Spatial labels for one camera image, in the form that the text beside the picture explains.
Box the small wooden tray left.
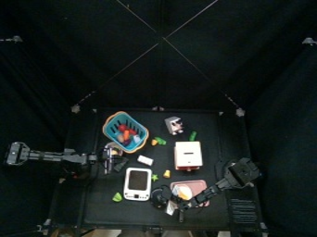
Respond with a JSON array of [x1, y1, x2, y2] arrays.
[[104, 141, 124, 156]]

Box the small white block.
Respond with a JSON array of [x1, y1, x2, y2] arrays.
[[136, 155, 155, 167]]

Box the pink wooden tray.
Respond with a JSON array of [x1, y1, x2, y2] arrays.
[[169, 179, 211, 208]]

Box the white toy tablet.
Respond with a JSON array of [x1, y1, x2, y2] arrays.
[[123, 167, 154, 202]]

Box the teal basket orange rim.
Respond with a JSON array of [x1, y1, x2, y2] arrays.
[[102, 110, 150, 155]]

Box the green toy wedge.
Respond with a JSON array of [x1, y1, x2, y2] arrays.
[[111, 192, 124, 204]]

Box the wooden box red front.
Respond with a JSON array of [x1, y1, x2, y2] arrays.
[[174, 141, 205, 172]]

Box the white toy knife block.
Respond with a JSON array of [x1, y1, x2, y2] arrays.
[[163, 116, 186, 136]]

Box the diagonal frame cord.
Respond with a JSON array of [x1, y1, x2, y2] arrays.
[[114, 0, 241, 109], [78, 0, 221, 107]]

